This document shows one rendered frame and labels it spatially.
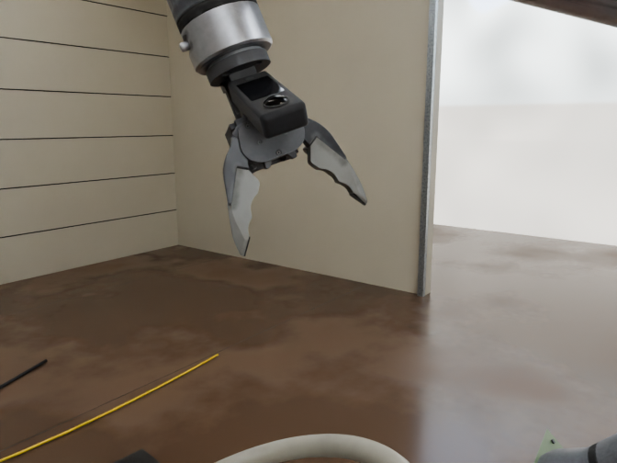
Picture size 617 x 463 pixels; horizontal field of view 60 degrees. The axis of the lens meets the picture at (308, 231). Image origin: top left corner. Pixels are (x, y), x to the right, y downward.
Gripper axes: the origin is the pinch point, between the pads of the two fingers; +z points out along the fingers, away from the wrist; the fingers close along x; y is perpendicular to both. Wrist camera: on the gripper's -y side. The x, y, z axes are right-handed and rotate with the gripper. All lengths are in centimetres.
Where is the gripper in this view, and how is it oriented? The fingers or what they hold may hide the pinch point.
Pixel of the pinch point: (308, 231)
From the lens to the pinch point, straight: 58.4
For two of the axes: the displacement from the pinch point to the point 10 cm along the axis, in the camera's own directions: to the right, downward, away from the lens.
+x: -9.0, 3.8, -2.1
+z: 3.7, 9.2, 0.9
